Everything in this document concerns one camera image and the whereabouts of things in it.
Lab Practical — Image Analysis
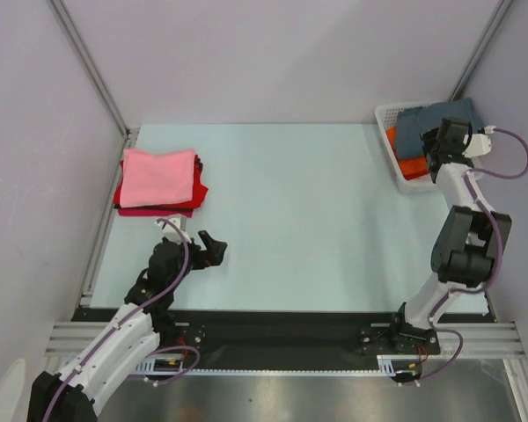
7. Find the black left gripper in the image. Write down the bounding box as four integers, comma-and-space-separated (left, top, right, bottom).
168, 230, 226, 290

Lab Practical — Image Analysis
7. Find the grey blue t shirt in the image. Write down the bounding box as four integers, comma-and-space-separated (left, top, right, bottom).
395, 98, 484, 159

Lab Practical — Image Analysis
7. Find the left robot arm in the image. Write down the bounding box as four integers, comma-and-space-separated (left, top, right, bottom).
27, 220, 228, 421

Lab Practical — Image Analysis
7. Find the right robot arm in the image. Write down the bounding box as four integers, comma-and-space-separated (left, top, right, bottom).
388, 118, 512, 354

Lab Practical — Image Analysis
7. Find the orange t shirt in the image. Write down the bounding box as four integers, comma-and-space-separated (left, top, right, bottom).
385, 126, 429, 180

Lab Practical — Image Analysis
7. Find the white plastic basket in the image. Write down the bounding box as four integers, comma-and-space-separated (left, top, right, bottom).
374, 101, 489, 195

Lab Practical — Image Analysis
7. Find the red folded t shirt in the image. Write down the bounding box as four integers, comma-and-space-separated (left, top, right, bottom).
113, 155, 209, 211

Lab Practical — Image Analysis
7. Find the pink folded t shirt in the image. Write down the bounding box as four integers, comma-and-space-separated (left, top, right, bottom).
120, 149, 195, 207

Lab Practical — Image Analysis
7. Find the magenta folded t shirt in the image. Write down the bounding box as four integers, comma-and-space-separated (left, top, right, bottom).
117, 208, 194, 218

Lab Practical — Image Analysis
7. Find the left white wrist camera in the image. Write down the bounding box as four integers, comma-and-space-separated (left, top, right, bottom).
156, 215, 191, 244

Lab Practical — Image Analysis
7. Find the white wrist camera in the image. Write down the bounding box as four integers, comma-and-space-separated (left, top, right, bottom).
156, 215, 191, 244
462, 126, 495, 158

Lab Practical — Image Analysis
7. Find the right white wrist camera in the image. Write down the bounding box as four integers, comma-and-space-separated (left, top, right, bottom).
462, 126, 495, 158

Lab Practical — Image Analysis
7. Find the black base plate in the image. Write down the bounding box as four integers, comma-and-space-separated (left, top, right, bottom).
70, 307, 496, 373

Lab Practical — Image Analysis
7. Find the right aluminium frame post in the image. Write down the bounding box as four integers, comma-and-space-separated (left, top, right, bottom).
448, 0, 518, 101

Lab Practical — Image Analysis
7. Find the aluminium frame post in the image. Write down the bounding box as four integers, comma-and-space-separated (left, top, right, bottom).
45, 0, 129, 139
448, 0, 518, 101

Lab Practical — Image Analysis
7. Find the white slotted cable duct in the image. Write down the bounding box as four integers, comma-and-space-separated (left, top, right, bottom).
129, 356, 421, 379

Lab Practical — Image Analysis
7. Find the left aluminium frame post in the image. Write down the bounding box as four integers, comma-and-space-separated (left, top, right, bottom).
45, 0, 129, 139

